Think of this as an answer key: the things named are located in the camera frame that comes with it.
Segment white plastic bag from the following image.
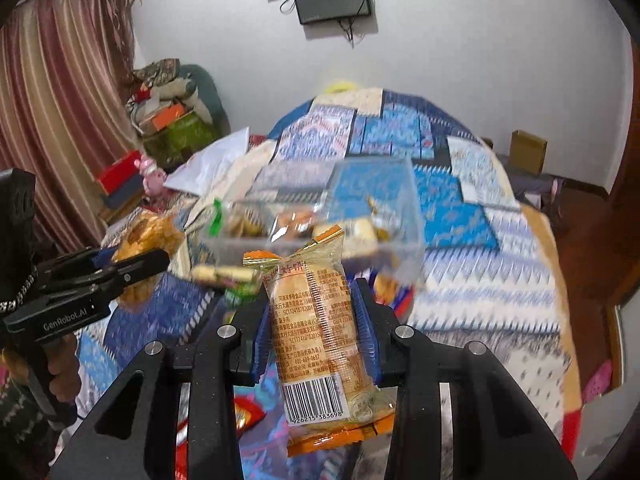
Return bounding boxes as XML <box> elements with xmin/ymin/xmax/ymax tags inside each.
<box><xmin>163</xmin><ymin>127</ymin><xmax>251</xmax><ymax>197</ymax></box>

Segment orange box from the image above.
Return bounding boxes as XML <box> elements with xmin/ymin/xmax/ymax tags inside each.
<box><xmin>149</xmin><ymin>102</ymin><xmax>189</xmax><ymax>131</ymax></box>

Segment green patterned bag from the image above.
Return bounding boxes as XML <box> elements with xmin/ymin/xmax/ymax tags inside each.
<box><xmin>142</xmin><ymin>111</ymin><xmax>222</xmax><ymax>171</ymax></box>

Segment brown cookie packet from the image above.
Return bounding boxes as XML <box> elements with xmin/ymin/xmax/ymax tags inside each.
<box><xmin>224</xmin><ymin>204</ymin><xmax>272</xmax><ymax>239</ymax></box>

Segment person's left hand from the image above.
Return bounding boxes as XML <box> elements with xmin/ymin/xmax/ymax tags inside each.
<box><xmin>46</xmin><ymin>332</ymin><xmax>82</xmax><ymax>411</ymax></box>

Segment red box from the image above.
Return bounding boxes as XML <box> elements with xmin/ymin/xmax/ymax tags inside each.
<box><xmin>95</xmin><ymin>149</ymin><xmax>144</xmax><ymax>196</ymax></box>

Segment golden wrapped candy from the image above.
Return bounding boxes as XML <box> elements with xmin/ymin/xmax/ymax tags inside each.
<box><xmin>366</xmin><ymin>194</ymin><xmax>402</xmax><ymax>237</ymax></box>

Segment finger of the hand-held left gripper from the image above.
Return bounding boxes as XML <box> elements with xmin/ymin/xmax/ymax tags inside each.
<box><xmin>45</xmin><ymin>246</ymin><xmax>121</xmax><ymax>275</ymax></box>
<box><xmin>36</xmin><ymin>249</ymin><xmax>172</xmax><ymax>307</ymax></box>

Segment orange biscuit packet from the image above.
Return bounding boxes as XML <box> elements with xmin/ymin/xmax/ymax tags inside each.
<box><xmin>242</xmin><ymin>224</ymin><xmax>397</xmax><ymax>457</ymax></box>

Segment brown cardboard box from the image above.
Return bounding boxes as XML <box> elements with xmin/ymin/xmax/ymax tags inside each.
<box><xmin>509</xmin><ymin>129</ymin><xmax>549</xmax><ymax>176</ymax></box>

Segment blue patchwork blanket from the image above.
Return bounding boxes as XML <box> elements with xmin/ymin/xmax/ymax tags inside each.
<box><xmin>52</xmin><ymin>87</ymin><xmax>585</xmax><ymax>480</ymax></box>

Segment orange pastry packet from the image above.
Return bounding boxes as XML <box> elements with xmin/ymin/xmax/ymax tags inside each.
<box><xmin>271</xmin><ymin>210</ymin><xmax>320</xmax><ymax>244</ymax></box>

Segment red snack packet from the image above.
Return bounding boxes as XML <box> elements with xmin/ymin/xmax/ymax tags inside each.
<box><xmin>234</xmin><ymin>395</ymin><xmax>267</xmax><ymax>434</ymax></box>

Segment pink slipper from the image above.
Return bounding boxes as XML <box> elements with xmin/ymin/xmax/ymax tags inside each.
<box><xmin>582</xmin><ymin>359</ymin><xmax>614</xmax><ymax>404</ymax></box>

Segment pink plush toy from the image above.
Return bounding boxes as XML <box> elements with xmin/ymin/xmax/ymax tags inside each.
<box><xmin>133</xmin><ymin>154</ymin><xmax>169</xmax><ymax>197</ymax></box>

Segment green yellow candy packet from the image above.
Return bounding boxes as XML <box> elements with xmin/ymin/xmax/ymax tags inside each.
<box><xmin>192</xmin><ymin>264</ymin><xmax>265</xmax><ymax>307</ymax></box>

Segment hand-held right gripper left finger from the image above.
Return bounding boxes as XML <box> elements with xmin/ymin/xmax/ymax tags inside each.
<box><xmin>47</xmin><ymin>285</ymin><xmax>274</xmax><ymax>480</ymax></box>

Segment striped pink curtain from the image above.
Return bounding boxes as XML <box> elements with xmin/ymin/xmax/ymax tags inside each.
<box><xmin>0</xmin><ymin>0</ymin><xmax>141</xmax><ymax>257</ymax></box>

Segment clear bag of fried snacks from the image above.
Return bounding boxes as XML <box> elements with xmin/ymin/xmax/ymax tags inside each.
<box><xmin>112</xmin><ymin>209</ymin><xmax>187</xmax><ymax>312</ymax></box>

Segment green snack packet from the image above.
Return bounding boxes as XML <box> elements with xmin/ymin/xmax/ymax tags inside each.
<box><xmin>208</xmin><ymin>198</ymin><xmax>227</xmax><ymax>237</ymax></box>

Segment white bread packet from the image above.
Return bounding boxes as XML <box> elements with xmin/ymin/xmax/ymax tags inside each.
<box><xmin>344</xmin><ymin>217</ymin><xmax>379</xmax><ymax>257</ymax></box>

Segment clear plastic container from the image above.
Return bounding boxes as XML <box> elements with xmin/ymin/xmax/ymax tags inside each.
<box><xmin>202</xmin><ymin>156</ymin><xmax>427</xmax><ymax>283</ymax></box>

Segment pile of clothes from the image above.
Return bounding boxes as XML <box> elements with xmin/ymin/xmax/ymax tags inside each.
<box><xmin>124</xmin><ymin>58</ymin><xmax>211</xmax><ymax>133</ymax></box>

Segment person's left forearm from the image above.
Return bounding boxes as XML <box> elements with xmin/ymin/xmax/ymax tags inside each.
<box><xmin>0</xmin><ymin>345</ymin><xmax>63</xmax><ymax>480</ymax></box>

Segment orange blue snack packet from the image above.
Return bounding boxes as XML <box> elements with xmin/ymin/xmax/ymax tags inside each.
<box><xmin>371</xmin><ymin>274</ymin><xmax>417</xmax><ymax>312</ymax></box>

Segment dark clothes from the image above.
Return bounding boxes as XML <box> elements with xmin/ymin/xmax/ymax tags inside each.
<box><xmin>514</xmin><ymin>172</ymin><xmax>567</xmax><ymax>207</ymax></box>

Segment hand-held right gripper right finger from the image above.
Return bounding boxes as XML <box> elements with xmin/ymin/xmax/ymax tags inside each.
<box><xmin>350</xmin><ymin>277</ymin><xmax>578</xmax><ymax>480</ymax></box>

